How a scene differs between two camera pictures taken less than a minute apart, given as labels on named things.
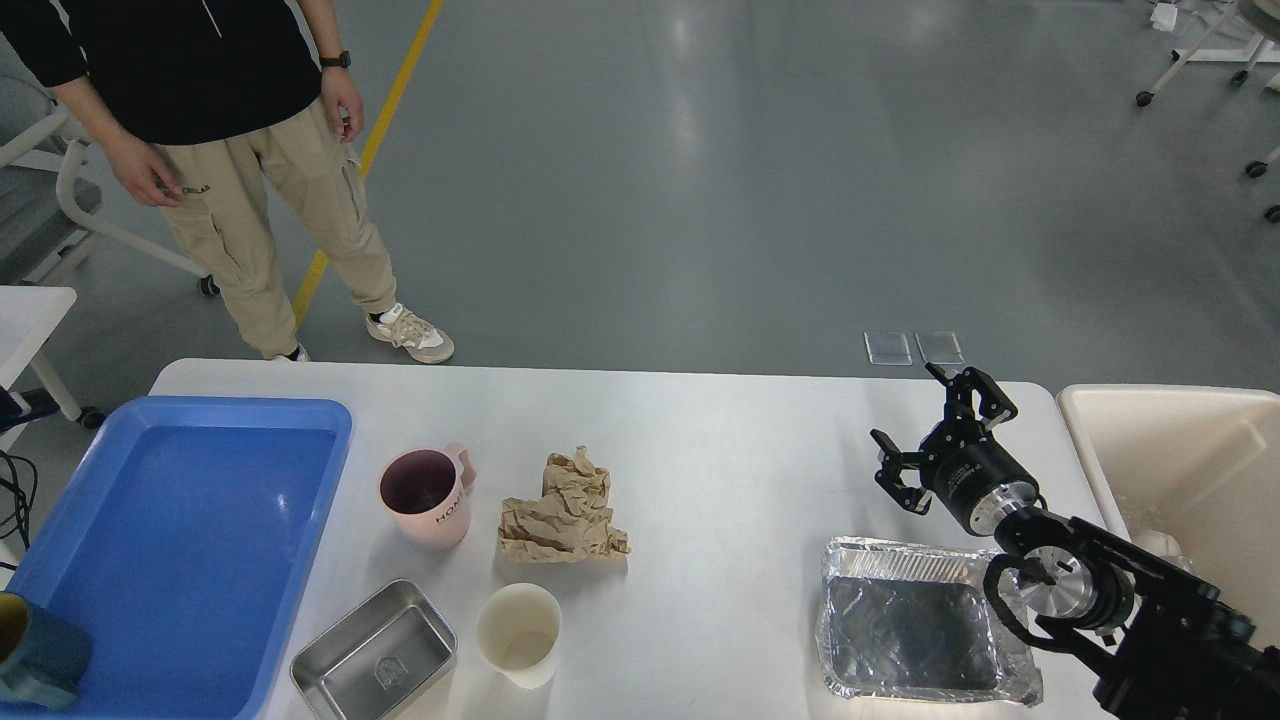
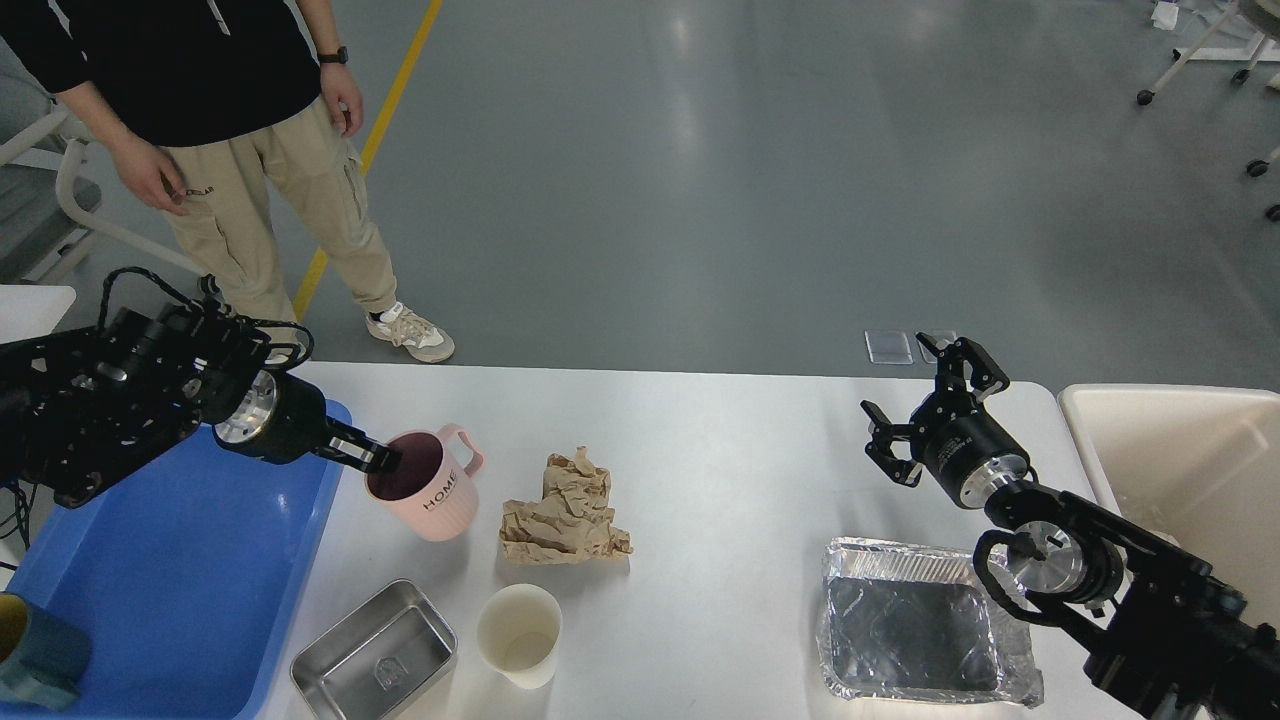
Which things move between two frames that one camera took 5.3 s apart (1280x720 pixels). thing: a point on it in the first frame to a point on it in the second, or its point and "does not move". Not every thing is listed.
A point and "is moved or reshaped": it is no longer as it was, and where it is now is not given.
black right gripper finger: (889, 476) to (907, 472)
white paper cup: (518, 629) does not move
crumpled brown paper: (570, 521) does not move
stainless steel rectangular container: (370, 664) does not move
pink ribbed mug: (427, 494) is moved or reshaped
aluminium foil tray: (901, 619) does not move
